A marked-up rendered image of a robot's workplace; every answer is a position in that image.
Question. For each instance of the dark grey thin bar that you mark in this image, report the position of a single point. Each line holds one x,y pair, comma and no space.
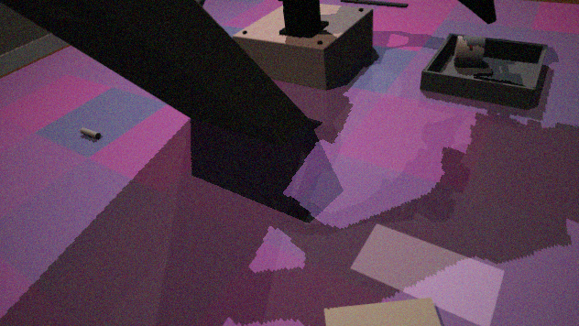
372,2

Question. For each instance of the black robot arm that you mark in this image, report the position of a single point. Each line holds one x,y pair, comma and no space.
302,18

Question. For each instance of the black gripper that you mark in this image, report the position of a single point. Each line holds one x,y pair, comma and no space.
483,8

